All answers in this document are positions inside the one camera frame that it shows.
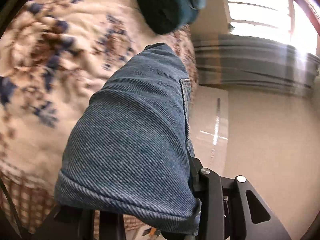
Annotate light blue denim jeans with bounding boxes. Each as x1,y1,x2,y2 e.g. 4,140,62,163
54,43,201,235

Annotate white bed headboard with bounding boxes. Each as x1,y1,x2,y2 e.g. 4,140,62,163
189,86,228,176

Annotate right grey curtain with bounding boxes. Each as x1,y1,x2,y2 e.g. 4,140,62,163
193,34,319,96

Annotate floral fleece bed blanket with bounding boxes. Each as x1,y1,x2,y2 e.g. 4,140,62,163
1,0,197,232

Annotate white framed window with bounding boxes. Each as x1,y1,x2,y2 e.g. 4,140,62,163
226,0,319,55

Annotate dark teal folded comforter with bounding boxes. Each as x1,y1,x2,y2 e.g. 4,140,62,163
137,0,206,35

